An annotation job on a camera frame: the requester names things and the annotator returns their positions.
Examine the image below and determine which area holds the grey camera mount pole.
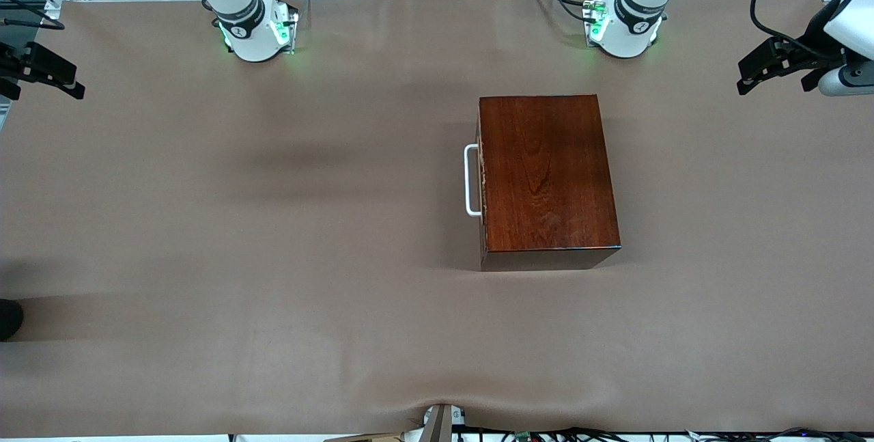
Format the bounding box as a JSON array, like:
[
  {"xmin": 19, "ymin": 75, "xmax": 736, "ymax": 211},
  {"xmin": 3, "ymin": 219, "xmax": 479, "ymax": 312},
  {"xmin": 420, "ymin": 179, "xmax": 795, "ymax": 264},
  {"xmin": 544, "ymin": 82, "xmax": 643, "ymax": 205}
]
[{"xmin": 418, "ymin": 403, "xmax": 466, "ymax": 442}]

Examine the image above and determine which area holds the dark brown wooden cabinet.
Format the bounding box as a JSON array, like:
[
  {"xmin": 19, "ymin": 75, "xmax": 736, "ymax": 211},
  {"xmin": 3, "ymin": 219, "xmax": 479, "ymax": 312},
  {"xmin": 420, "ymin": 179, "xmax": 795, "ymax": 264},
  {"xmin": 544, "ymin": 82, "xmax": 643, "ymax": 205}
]
[{"xmin": 478, "ymin": 94, "xmax": 622, "ymax": 272}]

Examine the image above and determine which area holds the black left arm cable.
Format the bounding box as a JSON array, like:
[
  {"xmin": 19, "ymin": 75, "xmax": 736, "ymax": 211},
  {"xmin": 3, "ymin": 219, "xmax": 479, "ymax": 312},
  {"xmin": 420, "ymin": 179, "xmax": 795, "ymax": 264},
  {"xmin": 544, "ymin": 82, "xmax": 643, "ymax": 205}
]
[{"xmin": 750, "ymin": 0, "xmax": 844, "ymax": 64}]

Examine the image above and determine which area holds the brown table cover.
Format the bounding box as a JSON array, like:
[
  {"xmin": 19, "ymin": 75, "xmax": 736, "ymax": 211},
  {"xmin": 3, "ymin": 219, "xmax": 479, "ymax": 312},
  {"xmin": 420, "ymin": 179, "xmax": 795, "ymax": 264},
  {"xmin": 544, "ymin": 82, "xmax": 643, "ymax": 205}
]
[{"xmin": 0, "ymin": 0, "xmax": 874, "ymax": 437}]

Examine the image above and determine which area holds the black round object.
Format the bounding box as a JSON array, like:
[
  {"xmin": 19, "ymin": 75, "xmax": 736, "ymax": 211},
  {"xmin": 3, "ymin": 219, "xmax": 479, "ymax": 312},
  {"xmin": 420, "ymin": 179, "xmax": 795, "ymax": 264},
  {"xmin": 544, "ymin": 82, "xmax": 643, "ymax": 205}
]
[{"xmin": 0, "ymin": 299, "xmax": 25, "ymax": 342}]

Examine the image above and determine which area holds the white metal drawer handle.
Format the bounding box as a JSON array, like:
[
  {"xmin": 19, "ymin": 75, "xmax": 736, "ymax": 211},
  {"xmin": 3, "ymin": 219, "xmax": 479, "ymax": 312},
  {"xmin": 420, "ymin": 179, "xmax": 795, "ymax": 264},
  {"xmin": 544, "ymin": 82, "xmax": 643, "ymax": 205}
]
[{"xmin": 464, "ymin": 144, "xmax": 483, "ymax": 217}]

